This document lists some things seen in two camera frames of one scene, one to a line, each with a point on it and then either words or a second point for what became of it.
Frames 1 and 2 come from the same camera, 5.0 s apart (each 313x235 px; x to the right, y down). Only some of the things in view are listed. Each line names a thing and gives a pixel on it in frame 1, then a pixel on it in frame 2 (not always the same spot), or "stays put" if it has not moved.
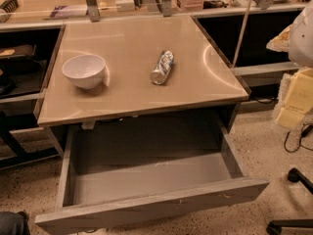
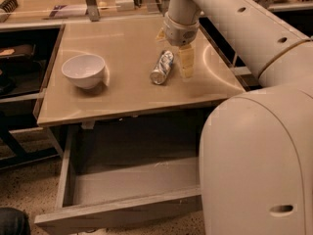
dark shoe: x=14 y=223 stays put
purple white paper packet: x=67 y=11 stays put
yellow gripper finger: x=281 y=42 → x=177 y=33
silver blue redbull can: x=162 y=68 stays put
